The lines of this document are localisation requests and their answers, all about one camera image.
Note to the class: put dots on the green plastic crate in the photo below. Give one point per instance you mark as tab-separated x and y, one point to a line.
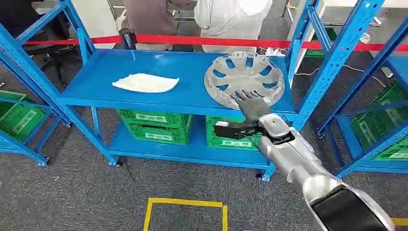
156	127
223	143
393	153
19	118
379	118
320	52

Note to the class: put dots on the black barrier post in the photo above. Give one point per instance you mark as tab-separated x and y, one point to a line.
127	39

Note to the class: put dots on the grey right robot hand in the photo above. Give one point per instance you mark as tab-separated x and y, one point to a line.
253	106

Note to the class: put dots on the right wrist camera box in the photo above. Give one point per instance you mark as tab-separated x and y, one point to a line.
231	129

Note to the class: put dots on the yellow floor tape square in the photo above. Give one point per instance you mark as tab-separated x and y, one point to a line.
185	202

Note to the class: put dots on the white cloth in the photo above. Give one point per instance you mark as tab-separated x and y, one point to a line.
145	83

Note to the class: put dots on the person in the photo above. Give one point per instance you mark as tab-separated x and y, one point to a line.
149	19
229	22

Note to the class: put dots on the black office chair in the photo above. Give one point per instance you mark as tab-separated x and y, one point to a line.
54	54

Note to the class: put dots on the blue metal shelf rack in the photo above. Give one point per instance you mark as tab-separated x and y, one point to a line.
19	150
153	68
350	140

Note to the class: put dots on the yellow floor tape strip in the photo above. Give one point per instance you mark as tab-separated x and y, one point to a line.
400	221

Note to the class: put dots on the red barrier tape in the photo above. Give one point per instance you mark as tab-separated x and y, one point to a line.
191	40

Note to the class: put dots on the silver wheel hubcap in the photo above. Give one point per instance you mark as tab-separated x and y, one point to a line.
243	71

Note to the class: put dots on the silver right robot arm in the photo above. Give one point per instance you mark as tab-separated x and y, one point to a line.
296	153

